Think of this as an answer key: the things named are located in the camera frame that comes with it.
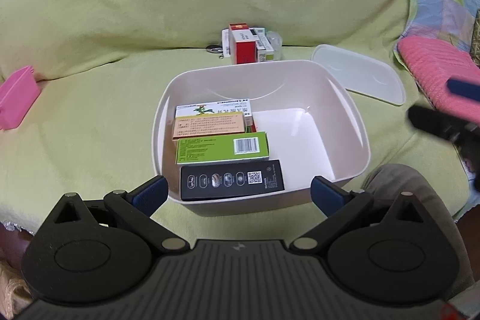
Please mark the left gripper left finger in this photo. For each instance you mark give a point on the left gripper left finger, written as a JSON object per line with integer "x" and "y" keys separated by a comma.
{"x": 89, "y": 252}

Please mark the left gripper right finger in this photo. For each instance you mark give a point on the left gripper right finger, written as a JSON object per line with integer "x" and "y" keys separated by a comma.
{"x": 388, "y": 253}

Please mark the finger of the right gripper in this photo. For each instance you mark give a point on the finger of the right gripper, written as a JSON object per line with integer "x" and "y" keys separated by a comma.
{"x": 464, "y": 89}
{"x": 447, "y": 127}

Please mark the white plastic bin lid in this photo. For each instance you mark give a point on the white plastic bin lid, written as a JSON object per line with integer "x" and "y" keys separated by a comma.
{"x": 361, "y": 74}

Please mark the clear bag cotton swabs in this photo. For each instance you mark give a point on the clear bag cotton swabs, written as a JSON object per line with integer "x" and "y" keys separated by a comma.
{"x": 276, "y": 42}

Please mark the white green medicine box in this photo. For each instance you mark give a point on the white green medicine box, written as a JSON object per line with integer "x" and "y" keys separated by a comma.
{"x": 265, "y": 52}

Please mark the red white Hynaut box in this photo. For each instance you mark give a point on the red white Hynaut box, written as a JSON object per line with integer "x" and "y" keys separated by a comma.
{"x": 242, "y": 44}

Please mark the white black barcode box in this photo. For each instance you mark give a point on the white black barcode box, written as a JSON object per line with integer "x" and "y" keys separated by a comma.
{"x": 225, "y": 42}

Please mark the pink knitted cushion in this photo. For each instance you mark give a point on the pink knitted cushion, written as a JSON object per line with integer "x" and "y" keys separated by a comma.
{"x": 432, "y": 63}

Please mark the black phone box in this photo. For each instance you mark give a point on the black phone box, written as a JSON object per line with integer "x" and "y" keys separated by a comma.
{"x": 230, "y": 180}

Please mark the pink plastic box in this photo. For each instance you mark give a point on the pink plastic box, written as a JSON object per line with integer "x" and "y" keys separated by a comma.
{"x": 18, "y": 93}

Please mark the white box green bird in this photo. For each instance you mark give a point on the white box green bird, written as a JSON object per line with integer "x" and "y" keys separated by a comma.
{"x": 215, "y": 107}

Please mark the tan medicine box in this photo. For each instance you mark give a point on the tan medicine box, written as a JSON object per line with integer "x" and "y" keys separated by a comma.
{"x": 208, "y": 125}

